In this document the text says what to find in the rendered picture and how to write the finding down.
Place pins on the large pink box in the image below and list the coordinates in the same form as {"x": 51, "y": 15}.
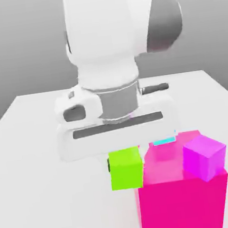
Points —
{"x": 183, "y": 198}

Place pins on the small green cube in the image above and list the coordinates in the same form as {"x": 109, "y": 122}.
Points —
{"x": 125, "y": 169}

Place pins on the small magenta cube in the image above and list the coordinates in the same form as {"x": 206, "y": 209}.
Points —
{"x": 204, "y": 158}

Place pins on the small cyan cube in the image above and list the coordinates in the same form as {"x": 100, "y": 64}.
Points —
{"x": 163, "y": 140}

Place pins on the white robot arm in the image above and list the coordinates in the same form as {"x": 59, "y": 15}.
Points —
{"x": 99, "y": 36}

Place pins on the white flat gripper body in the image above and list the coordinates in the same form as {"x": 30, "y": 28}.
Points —
{"x": 117, "y": 138}

